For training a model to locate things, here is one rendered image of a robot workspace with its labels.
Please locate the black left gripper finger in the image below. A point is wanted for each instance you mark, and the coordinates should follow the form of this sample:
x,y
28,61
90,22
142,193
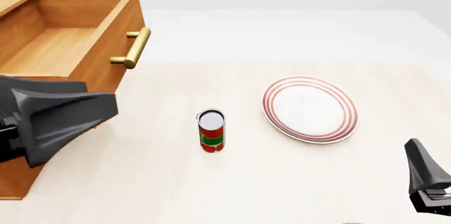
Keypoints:
x,y
46,85
60,118

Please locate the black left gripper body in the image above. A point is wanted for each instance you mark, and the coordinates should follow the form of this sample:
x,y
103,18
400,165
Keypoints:
x,y
8,139

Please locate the red and green tin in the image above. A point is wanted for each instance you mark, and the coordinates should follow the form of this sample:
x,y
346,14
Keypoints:
x,y
211,131

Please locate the white plate with red rings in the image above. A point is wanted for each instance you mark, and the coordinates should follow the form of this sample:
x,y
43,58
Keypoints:
x,y
310,110

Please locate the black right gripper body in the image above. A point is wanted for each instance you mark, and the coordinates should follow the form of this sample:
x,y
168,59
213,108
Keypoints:
x,y
433,200

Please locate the open wooden drawer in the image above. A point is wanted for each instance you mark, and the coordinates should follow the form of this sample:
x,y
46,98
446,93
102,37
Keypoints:
x,y
53,44

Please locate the wooden cabinet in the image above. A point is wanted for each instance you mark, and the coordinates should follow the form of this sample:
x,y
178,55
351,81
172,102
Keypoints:
x,y
15,181

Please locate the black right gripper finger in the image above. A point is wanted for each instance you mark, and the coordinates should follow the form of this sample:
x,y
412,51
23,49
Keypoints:
x,y
424,167

